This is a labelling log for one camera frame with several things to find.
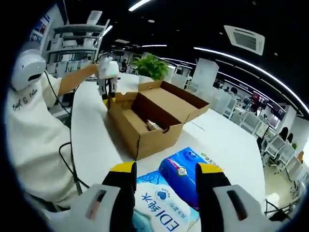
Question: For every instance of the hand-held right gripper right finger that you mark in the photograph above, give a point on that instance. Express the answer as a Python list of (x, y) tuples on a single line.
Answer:
[(222, 210)]

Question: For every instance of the curved ceiling light strip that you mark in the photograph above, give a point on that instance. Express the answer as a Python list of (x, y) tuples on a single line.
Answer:
[(138, 4), (253, 66)]

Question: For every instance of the white ceiling air conditioner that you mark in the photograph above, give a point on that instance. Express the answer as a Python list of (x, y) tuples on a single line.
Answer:
[(245, 39)]

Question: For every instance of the small clear spray bottle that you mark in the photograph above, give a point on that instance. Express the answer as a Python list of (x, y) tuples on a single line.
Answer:
[(153, 125)]

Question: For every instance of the brown cardboard shoe box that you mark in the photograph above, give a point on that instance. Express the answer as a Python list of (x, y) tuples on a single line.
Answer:
[(154, 142)]

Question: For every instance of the person in white shirt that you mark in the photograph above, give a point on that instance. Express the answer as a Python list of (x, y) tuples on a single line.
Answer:
[(36, 145)]

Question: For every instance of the small hanging red screen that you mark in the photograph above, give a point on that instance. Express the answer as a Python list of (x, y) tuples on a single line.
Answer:
[(260, 97), (278, 111)]

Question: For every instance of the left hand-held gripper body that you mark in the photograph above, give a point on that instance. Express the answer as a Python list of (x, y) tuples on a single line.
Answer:
[(108, 68)]

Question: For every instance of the green potted plant white pot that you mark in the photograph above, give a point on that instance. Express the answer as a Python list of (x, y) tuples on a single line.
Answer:
[(150, 67)]

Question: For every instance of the short ceiling light strip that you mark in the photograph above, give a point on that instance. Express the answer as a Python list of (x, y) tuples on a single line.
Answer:
[(107, 30)]

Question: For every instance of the white ribbed appliance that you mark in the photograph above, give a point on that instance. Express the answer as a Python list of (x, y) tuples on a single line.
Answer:
[(94, 17)]

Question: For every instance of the grey metal shelf rack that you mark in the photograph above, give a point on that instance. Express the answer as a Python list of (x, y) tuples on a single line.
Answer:
[(72, 48)]

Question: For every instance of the blue soft tissue pack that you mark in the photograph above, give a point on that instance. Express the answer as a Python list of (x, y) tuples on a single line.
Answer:
[(186, 189)]

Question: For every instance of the white blue wet wipes pack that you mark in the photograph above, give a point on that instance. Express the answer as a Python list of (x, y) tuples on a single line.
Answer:
[(159, 205)]

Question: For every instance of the white chest device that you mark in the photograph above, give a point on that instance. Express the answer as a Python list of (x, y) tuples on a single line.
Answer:
[(26, 70)]

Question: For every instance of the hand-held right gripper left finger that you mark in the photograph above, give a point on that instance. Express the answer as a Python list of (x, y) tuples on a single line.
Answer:
[(101, 207)]

